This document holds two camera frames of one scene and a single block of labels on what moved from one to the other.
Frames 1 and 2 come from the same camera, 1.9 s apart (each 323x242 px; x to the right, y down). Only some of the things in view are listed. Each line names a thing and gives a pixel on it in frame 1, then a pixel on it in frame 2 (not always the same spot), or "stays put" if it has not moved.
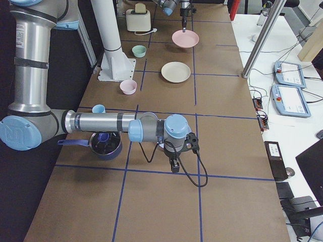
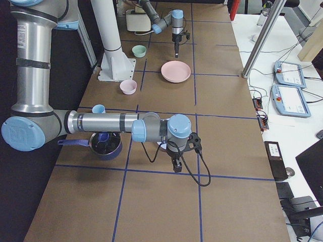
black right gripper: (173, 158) stays put
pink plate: (186, 40) -> (175, 71)
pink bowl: (128, 86) stays put
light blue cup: (98, 109) stays put
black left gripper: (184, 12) -> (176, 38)
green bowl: (139, 51) stays put
